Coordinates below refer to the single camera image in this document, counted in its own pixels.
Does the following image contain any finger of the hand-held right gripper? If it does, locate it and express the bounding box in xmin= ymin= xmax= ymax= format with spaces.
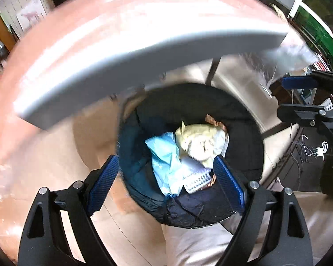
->
xmin=277 ymin=103 xmax=333 ymax=130
xmin=281 ymin=70 xmax=333 ymax=92

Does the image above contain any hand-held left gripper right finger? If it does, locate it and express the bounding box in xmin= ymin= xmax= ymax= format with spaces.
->
xmin=212 ymin=155 xmax=314 ymax=266

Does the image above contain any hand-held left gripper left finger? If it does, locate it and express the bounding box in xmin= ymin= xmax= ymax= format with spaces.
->
xmin=18 ymin=155 xmax=120 ymax=266

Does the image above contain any white printed packet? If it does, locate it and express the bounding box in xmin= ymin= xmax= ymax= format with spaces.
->
xmin=180 ymin=155 xmax=213 ymax=194

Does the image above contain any beige paper ball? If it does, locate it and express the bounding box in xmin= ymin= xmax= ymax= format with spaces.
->
xmin=189 ymin=129 xmax=229 ymax=169

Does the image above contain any yellow paper wrapper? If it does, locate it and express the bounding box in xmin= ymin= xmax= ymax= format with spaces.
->
xmin=175 ymin=115 xmax=226 ymax=161

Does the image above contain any black trash bin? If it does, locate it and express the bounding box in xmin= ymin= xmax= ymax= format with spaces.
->
xmin=118 ymin=83 xmax=265 ymax=229

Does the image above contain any light blue plastic wrapper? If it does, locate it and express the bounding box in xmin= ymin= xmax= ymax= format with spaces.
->
xmin=144 ymin=132 xmax=189 ymax=196

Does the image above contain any white power plug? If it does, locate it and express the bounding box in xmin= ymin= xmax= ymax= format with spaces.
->
xmin=314 ymin=141 xmax=330 ymax=158

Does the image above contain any clear plastic wrapper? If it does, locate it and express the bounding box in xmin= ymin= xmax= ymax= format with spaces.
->
xmin=262 ymin=32 xmax=320 ymax=89

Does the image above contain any white framed window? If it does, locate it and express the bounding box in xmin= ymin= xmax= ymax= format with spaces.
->
xmin=277 ymin=0 xmax=333 ymax=72

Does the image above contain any person's beige trouser leg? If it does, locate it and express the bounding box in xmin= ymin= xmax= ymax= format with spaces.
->
xmin=161 ymin=177 xmax=333 ymax=266

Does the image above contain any giraffe picture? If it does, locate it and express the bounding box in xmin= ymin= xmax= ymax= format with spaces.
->
xmin=16 ymin=0 xmax=48 ymax=31

